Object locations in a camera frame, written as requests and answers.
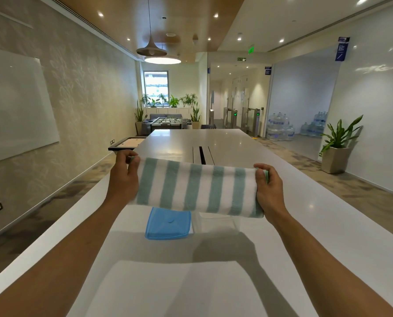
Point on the person's left hand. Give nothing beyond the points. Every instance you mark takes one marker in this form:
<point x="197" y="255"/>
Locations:
<point x="120" y="181"/>

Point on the person's right hand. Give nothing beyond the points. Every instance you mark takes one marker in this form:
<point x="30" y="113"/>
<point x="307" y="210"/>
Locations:
<point x="271" y="194"/>

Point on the person's right thumb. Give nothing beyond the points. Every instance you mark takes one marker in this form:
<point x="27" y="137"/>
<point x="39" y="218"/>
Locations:
<point x="260" y="179"/>

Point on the person's left thumb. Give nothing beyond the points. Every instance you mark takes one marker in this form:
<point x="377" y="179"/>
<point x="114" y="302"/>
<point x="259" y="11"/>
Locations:
<point x="133" y="166"/>

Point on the green white striped towel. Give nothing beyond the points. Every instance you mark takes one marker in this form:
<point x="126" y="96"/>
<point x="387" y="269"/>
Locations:
<point x="199" y="188"/>

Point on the person's left forearm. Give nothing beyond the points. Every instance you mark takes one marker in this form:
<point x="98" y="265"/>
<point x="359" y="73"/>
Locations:
<point x="57" y="260"/>

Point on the person's right forearm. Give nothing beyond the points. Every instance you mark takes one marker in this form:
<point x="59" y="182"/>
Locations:
<point x="328" y="267"/>

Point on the wooden carrom board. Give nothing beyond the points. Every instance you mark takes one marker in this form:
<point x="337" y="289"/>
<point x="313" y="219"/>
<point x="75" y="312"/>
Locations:
<point x="128" y="143"/>

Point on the tall potted snake plant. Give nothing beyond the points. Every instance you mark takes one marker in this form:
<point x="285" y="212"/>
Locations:
<point x="195" y="117"/>
<point x="140" y="117"/>

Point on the stack of water bottles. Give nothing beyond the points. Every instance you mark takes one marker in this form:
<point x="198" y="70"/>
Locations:
<point x="279" y="128"/>
<point x="313" y="125"/>

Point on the foosball table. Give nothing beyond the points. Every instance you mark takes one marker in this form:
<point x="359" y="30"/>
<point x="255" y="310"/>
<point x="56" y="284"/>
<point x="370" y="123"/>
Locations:
<point x="166" y="122"/>

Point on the turnstile gate with green light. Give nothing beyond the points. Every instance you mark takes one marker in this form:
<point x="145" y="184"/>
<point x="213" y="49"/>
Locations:
<point x="229" y="117"/>
<point x="252" y="120"/>

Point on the clear plastic container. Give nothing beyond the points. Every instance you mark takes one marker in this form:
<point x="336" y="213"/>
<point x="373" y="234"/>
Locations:
<point x="216" y="222"/>

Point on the blue plastic container lid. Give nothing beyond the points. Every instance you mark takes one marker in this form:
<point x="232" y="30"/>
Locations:
<point x="166" y="224"/>

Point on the white low cabinet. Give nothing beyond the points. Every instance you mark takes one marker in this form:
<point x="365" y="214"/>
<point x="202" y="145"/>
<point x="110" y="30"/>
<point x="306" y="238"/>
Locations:
<point x="183" y="112"/>

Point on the dark chair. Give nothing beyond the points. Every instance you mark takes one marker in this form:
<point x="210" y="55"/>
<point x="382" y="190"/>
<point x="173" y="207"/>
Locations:
<point x="209" y="126"/>

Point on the row of green cabinet plants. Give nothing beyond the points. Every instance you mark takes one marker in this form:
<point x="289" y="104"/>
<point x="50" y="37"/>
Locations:
<point x="173" y="101"/>

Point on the window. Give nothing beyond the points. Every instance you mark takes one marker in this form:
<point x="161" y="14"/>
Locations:
<point x="156" y="85"/>

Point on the potted plant in beige planter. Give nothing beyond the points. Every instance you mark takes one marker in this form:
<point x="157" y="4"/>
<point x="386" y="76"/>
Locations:
<point x="338" y="145"/>

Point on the round ceiling light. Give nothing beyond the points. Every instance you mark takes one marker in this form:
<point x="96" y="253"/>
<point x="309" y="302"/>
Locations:
<point x="162" y="59"/>

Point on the cone pendant lamp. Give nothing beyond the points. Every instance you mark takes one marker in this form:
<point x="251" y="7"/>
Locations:
<point x="151" y="49"/>

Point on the small blue wall sign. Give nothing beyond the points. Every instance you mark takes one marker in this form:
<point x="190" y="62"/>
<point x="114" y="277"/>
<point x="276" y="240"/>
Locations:
<point x="268" y="71"/>

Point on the white wall whiteboard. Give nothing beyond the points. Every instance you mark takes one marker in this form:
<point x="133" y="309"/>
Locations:
<point x="14" y="105"/>

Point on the large blue wall sign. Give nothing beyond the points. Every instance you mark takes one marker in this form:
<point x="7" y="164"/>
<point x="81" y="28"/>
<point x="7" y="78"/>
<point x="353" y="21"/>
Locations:
<point x="342" y="51"/>

